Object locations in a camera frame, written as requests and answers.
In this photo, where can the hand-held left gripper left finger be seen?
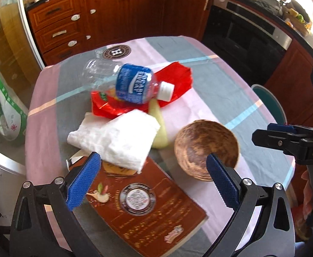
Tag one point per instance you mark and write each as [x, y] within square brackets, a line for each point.
[82, 182]

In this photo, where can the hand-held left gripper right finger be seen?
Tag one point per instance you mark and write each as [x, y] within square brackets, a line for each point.
[222, 182]

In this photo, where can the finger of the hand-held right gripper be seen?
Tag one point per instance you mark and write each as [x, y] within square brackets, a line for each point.
[276, 140]
[282, 127]

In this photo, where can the teal trash bin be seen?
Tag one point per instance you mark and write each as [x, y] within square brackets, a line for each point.
[272, 104]

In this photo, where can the white paper towel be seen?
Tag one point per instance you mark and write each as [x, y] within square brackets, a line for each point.
[119, 139]

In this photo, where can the brown printed box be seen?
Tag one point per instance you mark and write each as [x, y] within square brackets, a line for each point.
[145, 208]

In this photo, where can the clear plastic bottle blue label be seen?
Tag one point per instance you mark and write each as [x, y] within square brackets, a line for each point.
[132, 83]

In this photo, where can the red plastic wrapper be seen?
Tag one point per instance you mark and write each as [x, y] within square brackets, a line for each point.
[177, 77]

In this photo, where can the person's right hand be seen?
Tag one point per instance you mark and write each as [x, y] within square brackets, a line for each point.
[306, 192]

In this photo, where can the brown coconut shell bowl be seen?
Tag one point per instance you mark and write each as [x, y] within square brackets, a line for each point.
[207, 150]

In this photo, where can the wooden cabinet beside oven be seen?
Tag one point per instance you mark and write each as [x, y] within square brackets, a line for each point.
[295, 85]

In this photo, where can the pale yellow peel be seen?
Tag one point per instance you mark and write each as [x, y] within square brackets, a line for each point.
[160, 128]

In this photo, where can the black kitchen countertop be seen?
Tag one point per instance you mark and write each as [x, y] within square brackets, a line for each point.
[300, 33]

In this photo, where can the built-in black oven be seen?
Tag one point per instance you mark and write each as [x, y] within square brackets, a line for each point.
[242, 40]

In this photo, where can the green and white sack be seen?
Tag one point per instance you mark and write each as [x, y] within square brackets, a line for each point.
[4, 107]

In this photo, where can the black wok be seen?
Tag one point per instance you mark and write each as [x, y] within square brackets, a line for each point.
[300, 10]

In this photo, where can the round dark coaster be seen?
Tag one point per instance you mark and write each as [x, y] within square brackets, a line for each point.
[116, 52]

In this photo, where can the white framed glass door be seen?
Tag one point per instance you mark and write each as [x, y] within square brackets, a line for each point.
[25, 32]

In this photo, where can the white cabinet safety latches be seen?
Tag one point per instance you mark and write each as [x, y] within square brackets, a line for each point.
[75, 17]

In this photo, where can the wooden kitchen cabinet run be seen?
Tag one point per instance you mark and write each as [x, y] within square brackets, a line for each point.
[119, 16]

